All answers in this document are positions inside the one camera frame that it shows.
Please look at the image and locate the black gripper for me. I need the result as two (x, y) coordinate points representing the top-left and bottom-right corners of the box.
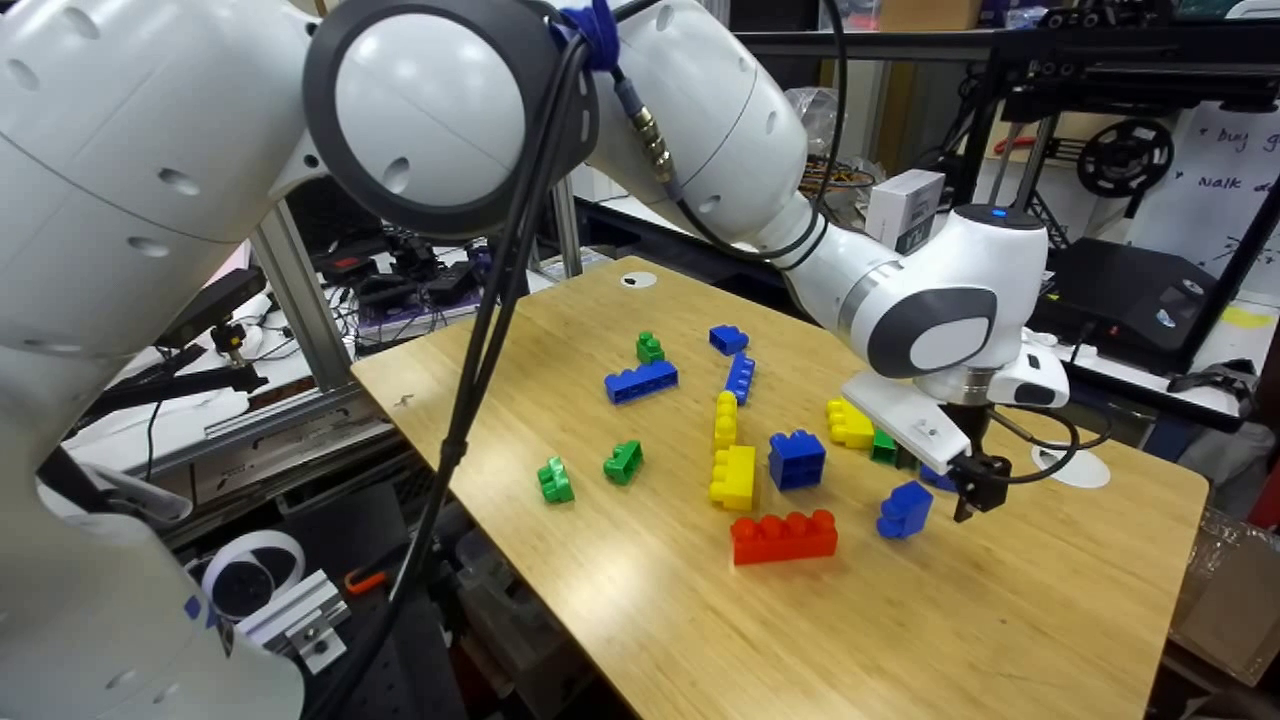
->
(944, 404), (1017, 526)

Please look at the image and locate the long red toy block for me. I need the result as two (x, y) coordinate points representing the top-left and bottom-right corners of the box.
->
(726, 509), (844, 567)

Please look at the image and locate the flat green toy block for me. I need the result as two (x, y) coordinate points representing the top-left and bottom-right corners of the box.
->
(867, 429), (918, 473)

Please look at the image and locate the square yellow toy block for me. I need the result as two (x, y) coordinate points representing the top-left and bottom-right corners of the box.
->
(823, 394), (880, 454)

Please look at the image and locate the square blue toy block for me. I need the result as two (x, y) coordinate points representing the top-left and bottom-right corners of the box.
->
(762, 429), (833, 495)

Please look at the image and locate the wide yellow toy block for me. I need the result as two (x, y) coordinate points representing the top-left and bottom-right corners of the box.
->
(704, 440), (761, 513)

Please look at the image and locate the narrow blue toy block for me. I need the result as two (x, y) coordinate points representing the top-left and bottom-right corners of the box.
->
(724, 353), (761, 406)

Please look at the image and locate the thin yellow toy block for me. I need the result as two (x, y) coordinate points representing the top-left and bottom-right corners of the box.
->
(707, 387), (744, 452)

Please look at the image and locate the long blue toy block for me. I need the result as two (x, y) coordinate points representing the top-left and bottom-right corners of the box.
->
(601, 356), (679, 406)

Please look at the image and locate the black 3D printer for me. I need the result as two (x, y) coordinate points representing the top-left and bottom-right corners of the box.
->
(955, 24), (1280, 376)

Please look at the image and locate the brown cardboard box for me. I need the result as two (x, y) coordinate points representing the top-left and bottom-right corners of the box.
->
(1170, 513), (1280, 691)

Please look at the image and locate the white cardboard box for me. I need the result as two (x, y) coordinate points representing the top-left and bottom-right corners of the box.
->
(865, 165), (946, 256)

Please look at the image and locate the black filament spool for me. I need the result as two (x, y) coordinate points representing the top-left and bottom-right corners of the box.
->
(1077, 116), (1177, 205)

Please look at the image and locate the white tape roll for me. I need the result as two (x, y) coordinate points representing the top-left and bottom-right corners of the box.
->
(196, 526), (309, 624)

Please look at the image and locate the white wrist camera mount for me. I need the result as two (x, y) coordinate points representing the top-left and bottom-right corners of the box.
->
(839, 369), (975, 481)

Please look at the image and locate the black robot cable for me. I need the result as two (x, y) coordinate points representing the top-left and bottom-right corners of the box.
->
(311, 24), (595, 720)

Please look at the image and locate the aluminium bracket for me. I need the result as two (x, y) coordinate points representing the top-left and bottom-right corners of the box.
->
(231, 567), (351, 676)

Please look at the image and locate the aluminium profile frame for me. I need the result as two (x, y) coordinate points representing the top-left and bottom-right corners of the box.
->
(247, 174), (586, 404)

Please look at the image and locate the black bar camera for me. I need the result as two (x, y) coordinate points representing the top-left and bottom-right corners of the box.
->
(153, 262), (267, 353)

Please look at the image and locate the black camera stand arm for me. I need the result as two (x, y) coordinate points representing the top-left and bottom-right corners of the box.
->
(77, 346), (271, 435)

